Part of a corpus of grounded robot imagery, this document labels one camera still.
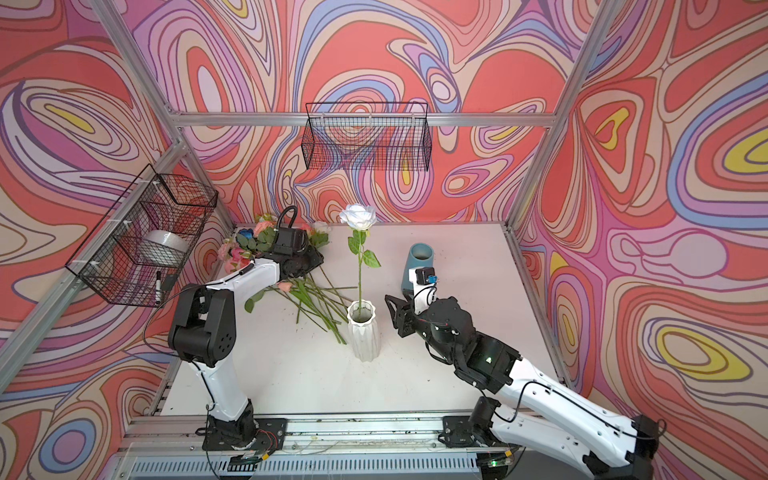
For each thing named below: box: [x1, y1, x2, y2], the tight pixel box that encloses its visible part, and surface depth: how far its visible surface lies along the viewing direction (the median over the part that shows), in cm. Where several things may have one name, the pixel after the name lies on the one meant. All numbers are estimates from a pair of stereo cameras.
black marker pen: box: [155, 271, 162, 304], surface depth 73 cm
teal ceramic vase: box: [401, 242, 435, 297], surface depth 88 cm
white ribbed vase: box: [347, 300, 380, 363], surface depth 73 cm
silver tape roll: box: [134, 230, 189, 267], surface depth 74 cm
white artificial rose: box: [340, 204, 381, 319], surface depth 63 cm
